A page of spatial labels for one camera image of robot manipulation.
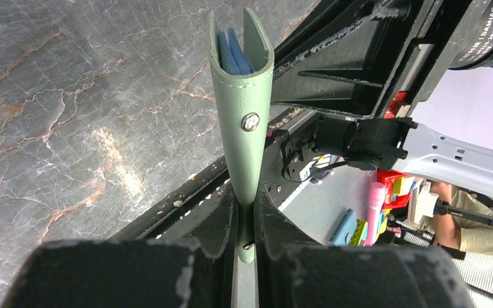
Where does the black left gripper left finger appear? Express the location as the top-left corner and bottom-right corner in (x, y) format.
(3, 186), (238, 307)

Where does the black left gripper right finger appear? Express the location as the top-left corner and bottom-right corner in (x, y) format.
(253, 185), (473, 307)

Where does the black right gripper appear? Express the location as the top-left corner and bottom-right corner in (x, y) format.
(272, 1), (493, 119)

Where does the green card holder wallet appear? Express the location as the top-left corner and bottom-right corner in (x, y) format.
(208, 8), (275, 263)

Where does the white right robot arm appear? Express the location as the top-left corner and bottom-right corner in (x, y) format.
(272, 1), (493, 197)

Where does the pink toy stick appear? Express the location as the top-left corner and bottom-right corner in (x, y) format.
(365, 182), (386, 246)

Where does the person in beige shirt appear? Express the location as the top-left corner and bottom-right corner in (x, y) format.
(426, 182), (493, 257)

